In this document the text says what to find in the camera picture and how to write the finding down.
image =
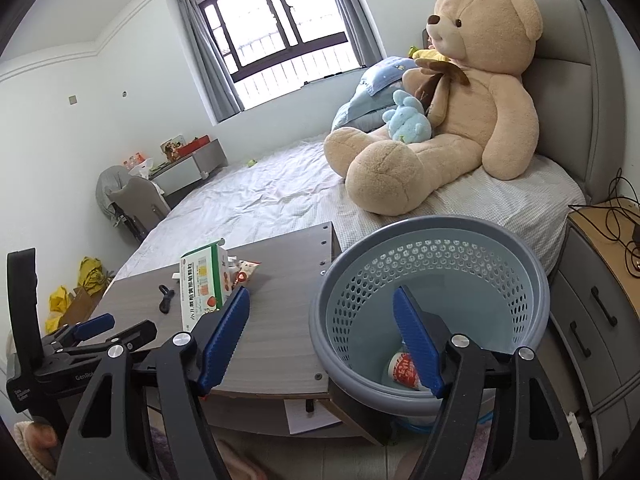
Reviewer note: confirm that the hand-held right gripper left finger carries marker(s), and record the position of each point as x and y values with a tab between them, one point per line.
227	335

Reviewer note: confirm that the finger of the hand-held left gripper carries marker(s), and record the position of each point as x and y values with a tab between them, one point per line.
135	335
95	325

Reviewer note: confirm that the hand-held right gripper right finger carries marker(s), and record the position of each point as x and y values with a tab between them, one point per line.
415	335

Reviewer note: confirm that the green white carton box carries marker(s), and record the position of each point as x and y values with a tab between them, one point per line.
205	280

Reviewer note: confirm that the orange white snack wrapper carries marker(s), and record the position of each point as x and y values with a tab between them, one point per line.
247	270

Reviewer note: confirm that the grey plastic wastebasket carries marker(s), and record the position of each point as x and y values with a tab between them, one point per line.
475	285

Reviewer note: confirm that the person's left hand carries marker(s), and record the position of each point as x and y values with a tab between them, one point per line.
35	442

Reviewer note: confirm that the cardboard box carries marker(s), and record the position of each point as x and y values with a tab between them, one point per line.
80	307

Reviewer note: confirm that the yellow bag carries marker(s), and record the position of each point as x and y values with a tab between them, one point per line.
92	272
57	307

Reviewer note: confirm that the red white paper cup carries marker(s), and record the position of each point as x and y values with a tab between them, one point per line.
400	370

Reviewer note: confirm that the black clip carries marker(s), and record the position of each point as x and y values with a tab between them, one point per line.
165	300

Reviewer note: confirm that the white paper sheet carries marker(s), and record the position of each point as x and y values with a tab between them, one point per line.
305	417

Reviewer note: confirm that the pink slipper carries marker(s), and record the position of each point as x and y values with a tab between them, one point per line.
240	462

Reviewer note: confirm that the grey chair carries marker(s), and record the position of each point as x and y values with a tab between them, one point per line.
135	200

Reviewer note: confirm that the bed with grey sheet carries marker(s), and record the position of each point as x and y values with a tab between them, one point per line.
260	195

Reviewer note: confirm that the white plastic bag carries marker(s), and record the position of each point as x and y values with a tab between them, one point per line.
137	166

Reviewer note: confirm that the grey cabinet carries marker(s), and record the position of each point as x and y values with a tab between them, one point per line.
185	172

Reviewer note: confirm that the grey nightstand with wooden top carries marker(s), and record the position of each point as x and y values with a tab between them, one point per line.
585	280

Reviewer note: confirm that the white power strip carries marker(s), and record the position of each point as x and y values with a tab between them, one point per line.
575	432

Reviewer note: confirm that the colourful picture box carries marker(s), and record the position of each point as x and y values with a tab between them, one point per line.
172	149

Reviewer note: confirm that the red box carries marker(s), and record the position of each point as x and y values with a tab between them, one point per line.
197	144

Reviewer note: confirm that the light blue plush toy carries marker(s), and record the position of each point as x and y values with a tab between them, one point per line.
407	120

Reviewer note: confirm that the large beige teddy bear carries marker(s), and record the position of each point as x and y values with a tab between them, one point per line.
475	110

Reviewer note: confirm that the light blue printed pillow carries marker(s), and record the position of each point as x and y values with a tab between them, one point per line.
385	75

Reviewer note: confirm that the grey curtain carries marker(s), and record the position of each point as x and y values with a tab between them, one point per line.
357	20
210	70

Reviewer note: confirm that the yellow plush toy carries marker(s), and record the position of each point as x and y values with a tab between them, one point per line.
427	54

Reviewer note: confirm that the grey padded headboard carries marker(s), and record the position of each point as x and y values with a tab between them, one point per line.
565	85

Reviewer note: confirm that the dark framed window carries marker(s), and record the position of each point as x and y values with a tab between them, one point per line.
265	10

